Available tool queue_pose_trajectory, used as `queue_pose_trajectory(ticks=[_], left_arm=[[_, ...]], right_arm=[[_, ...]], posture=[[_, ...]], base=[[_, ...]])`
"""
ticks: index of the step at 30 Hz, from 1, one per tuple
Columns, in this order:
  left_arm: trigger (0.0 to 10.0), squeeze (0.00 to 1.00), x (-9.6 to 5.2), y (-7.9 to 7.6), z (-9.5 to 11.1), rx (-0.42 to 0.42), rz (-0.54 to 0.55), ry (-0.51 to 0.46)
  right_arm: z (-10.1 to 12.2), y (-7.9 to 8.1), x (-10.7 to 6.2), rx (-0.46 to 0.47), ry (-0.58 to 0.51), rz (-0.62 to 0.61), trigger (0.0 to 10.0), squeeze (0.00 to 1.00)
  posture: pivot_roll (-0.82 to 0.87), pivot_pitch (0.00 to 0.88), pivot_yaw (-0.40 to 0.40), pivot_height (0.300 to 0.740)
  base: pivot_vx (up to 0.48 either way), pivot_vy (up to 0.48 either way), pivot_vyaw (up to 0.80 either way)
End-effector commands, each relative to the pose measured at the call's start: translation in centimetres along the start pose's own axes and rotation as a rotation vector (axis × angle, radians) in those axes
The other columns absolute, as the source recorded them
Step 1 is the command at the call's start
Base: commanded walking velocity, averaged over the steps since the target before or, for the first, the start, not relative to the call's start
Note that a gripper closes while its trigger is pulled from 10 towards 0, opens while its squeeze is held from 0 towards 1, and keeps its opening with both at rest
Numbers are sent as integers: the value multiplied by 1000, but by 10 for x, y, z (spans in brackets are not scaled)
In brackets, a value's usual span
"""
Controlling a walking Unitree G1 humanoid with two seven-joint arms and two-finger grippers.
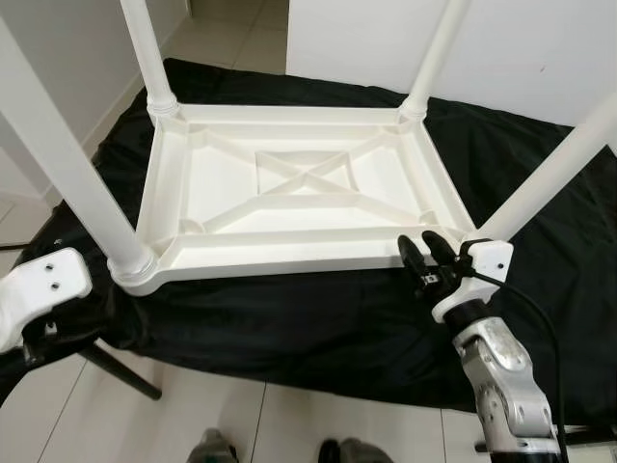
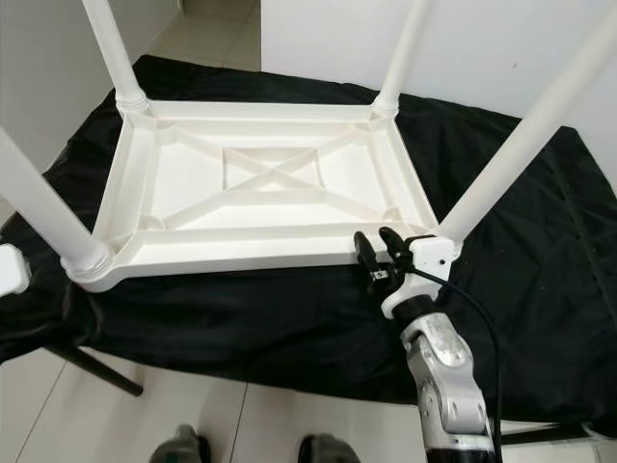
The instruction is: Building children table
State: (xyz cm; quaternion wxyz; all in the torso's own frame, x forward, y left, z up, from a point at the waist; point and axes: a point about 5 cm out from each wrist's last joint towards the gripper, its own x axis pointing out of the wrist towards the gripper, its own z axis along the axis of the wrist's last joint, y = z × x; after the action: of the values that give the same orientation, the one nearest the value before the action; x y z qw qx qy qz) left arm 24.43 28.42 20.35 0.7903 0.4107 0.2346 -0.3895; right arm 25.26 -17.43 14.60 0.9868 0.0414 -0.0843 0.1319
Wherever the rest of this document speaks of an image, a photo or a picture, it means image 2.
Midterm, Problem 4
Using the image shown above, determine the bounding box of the white plastic table leg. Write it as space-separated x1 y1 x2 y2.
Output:
439 10 617 242
0 125 117 287
82 0 150 112
371 0 433 117

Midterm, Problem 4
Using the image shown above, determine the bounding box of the grey robot foot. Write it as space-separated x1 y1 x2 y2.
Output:
154 424 208 463
294 434 362 463

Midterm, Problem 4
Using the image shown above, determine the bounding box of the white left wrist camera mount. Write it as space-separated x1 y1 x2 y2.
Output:
0 244 32 300

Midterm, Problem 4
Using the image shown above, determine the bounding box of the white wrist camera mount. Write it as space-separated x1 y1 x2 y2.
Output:
0 244 32 300
381 236 462 319

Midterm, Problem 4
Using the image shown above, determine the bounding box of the black metal table leg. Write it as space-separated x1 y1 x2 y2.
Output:
48 342 144 398
501 422 599 447

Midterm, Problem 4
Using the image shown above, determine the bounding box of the white plastic children table top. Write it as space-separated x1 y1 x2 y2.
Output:
69 96 444 290

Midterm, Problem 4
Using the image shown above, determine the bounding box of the grey right robot foot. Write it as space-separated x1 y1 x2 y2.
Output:
294 434 362 463

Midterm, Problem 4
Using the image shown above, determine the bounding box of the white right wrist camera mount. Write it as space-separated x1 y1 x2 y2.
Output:
381 236 462 319

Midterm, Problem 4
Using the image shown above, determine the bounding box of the grey left robot foot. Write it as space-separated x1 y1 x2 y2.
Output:
154 424 208 463

